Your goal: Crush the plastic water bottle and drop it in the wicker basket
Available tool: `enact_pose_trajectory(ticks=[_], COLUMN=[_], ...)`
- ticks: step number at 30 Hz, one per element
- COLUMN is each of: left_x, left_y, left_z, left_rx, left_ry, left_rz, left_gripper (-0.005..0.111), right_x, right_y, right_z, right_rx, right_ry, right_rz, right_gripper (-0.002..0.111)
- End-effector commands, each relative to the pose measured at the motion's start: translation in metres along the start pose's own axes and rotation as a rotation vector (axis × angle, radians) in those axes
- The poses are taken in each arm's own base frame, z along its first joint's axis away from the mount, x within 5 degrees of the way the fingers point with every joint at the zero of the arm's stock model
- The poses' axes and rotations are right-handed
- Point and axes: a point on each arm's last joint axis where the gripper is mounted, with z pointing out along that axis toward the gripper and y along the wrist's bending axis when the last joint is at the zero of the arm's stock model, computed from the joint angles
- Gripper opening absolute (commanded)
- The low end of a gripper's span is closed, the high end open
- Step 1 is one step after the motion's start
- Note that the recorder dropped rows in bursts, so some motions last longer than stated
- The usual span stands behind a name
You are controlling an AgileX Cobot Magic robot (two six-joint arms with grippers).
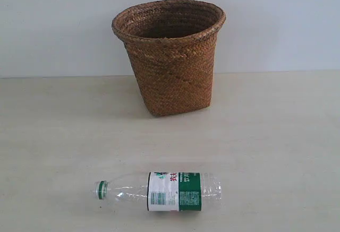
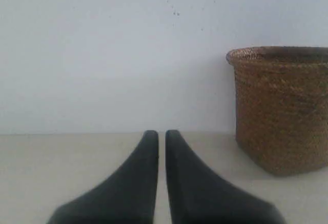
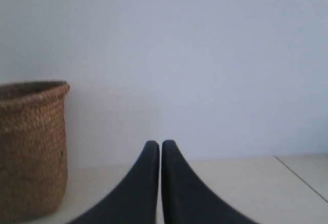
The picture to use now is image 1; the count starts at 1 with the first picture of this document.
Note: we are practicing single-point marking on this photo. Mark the clear plastic bottle green label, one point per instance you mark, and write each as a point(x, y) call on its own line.
point(162, 191)

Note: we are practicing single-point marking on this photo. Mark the brown woven wicker basket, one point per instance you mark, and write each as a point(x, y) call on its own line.
point(171, 47)

